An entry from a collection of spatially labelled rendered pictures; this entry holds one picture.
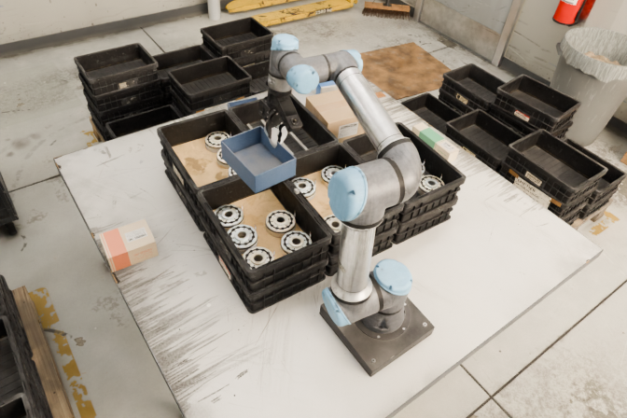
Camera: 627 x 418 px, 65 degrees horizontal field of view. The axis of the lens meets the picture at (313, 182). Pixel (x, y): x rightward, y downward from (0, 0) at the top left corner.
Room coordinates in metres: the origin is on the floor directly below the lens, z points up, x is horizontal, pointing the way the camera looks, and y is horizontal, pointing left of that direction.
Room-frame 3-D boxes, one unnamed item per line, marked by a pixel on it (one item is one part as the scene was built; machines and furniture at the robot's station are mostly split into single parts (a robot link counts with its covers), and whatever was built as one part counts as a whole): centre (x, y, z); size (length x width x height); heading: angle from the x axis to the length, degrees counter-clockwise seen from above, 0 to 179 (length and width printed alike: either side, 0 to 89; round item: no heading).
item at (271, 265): (1.12, 0.16, 0.92); 0.40 x 0.30 x 0.02; 36
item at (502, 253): (1.43, -0.02, 0.35); 1.60 x 1.60 x 0.70; 39
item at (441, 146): (1.86, -0.54, 0.73); 0.24 x 0.06 x 0.06; 39
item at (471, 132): (2.33, -0.97, 0.31); 0.40 x 0.30 x 0.34; 39
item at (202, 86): (2.49, 0.66, 0.37); 0.40 x 0.30 x 0.45; 129
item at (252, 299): (1.12, 0.16, 0.76); 0.40 x 0.30 x 0.12; 36
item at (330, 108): (1.92, -0.11, 0.78); 0.30 x 0.22 x 0.16; 120
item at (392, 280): (0.89, -0.25, 0.91); 0.13 x 0.12 x 0.14; 119
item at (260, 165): (1.19, 0.18, 1.11); 0.20 x 0.15 x 0.07; 41
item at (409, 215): (1.47, -0.33, 0.87); 0.40 x 0.30 x 0.11; 36
